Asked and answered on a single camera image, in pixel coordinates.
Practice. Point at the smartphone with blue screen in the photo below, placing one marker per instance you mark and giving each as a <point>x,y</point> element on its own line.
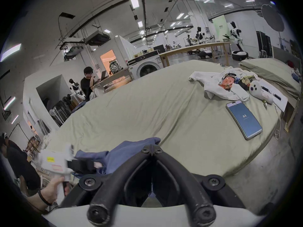
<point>245,120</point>

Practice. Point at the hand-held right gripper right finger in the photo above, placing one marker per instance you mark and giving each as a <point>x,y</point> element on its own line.
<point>191,185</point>

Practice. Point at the white black humanoid robot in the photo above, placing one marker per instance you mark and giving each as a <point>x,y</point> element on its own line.
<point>236,38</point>
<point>201,38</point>

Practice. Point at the long wooden table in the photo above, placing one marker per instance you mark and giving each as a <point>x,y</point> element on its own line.
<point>189,49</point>

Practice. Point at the white washing machine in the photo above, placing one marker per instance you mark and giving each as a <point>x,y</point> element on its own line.
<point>148,66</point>

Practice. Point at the white flat board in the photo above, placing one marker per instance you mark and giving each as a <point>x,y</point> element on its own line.
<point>281,102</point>

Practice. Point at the person's left forearm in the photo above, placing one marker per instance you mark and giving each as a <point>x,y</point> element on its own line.
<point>35,201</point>

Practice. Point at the grey photo umbrella on stand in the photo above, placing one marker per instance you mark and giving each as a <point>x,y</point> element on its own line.
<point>272,16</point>

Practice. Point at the grey padded headboard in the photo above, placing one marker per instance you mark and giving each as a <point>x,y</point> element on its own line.
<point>283,53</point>

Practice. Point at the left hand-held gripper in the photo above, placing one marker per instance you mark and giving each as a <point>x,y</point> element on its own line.
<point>53,162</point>

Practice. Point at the dark snack bag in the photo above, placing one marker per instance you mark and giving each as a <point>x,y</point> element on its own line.
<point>243,83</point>

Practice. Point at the person's left hand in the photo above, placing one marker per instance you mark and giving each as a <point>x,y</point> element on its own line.
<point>53,189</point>

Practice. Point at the pale green pillow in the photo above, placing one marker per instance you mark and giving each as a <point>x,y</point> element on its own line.
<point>269,71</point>

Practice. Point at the white plush toy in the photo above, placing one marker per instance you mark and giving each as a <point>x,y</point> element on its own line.
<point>256,90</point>

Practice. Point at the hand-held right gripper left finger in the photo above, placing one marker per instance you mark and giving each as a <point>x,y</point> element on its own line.
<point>111,185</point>

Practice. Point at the person's body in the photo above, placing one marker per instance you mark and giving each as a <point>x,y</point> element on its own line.
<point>20,167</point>

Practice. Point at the wooden desk with laptop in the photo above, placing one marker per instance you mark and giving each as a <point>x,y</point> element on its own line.
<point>113,80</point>

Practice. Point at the white printed garment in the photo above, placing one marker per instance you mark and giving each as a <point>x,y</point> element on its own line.
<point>216,85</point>

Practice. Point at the blue shirt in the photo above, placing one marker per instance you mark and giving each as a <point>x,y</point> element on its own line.
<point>132,154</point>

